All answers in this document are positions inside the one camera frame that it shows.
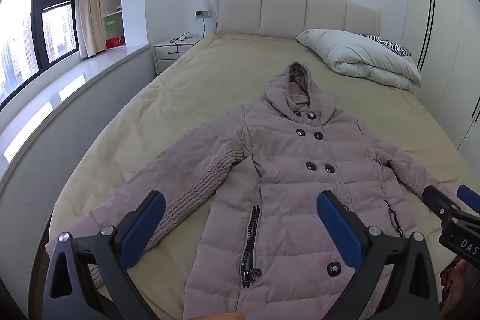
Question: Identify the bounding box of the white window sill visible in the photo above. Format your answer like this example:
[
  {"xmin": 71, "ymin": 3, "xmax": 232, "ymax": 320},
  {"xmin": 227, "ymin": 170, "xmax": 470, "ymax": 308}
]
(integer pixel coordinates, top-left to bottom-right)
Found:
[{"xmin": 0, "ymin": 43, "xmax": 157, "ymax": 193}]

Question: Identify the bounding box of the white nightstand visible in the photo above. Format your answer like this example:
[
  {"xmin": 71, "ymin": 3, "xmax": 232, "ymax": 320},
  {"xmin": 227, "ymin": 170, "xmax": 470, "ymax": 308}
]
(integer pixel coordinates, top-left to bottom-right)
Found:
[{"xmin": 153, "ymin": 36, "xmax": 203, "ymax": 75}]

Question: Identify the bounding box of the bed with beige sheet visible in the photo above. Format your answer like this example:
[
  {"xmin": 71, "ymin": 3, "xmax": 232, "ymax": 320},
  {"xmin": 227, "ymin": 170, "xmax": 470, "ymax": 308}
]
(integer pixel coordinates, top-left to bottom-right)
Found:
[{"xmin": 30, "ymin": 29, "xmax": 480, "ymax": 320}]

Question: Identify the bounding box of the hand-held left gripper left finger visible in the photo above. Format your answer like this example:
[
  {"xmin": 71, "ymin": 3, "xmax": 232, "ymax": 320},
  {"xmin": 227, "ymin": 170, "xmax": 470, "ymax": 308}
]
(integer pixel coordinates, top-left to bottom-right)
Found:
[{"xmin": 42, "ymin": 190, "xmax": 166, "ymax": 320}]

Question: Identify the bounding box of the white folded duvet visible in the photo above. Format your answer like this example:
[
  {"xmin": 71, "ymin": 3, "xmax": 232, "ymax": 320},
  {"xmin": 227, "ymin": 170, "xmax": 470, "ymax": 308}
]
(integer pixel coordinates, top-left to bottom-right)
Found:
[{"xmin": 296, "ymin": 29, "xmax": 422, "ymax": 92}]

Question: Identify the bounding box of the white wardrobe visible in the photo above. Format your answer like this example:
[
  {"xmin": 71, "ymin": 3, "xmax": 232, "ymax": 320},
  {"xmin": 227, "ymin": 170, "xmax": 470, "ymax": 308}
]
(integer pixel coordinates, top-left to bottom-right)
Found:
[{"xmin": 400, "ymin": 0, "xmax": 480, "ymax": 152}]

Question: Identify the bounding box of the beige padded headboard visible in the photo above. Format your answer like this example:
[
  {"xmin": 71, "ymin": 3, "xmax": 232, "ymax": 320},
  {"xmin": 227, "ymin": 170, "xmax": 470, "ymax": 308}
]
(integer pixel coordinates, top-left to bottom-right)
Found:
[{"xmin": 209, "ymin": 0, "xmax": 381, "ymax": 39}]

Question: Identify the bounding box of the mauve hooded puffer jacket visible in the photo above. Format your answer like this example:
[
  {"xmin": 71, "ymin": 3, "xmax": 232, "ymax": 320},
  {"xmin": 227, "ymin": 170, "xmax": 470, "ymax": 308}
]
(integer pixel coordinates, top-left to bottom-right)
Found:
[{"xmin": 45, "ymin": 61, "xmax": 441, "ymax": 320}]

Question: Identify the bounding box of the zebra print pillow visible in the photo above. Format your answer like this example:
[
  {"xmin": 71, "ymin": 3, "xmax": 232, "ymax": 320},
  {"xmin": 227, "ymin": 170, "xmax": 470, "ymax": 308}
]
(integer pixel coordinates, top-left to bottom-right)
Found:
[{"xmin": 356, "ymin": 33, "xmax": 412, "ymax": 57}]

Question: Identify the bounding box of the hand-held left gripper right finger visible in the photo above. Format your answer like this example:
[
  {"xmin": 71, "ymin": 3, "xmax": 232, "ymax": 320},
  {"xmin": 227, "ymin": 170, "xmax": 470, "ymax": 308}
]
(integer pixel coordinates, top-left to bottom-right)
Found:
[{"xmin": 317, "ymin": 190, "xmax": 440, "ymax": 320}]

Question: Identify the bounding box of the black framed window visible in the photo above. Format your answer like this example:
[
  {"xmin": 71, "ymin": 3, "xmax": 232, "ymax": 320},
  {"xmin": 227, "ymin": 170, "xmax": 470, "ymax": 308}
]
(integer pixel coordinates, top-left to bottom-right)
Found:
[{"xmin": 0, "ymin": 0, "xmax": 81, "ymax": 107}]

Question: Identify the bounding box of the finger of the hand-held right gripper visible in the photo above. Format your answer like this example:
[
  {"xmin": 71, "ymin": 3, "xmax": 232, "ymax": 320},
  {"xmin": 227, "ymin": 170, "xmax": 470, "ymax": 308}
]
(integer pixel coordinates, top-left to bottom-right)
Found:
[
  {"xmin": 422, "ymin": 186, "xmax": 463, "ymax": 222},
  {"xmin": 457, "ymin": 185, "xmax": 480, "ymax": 214}
]

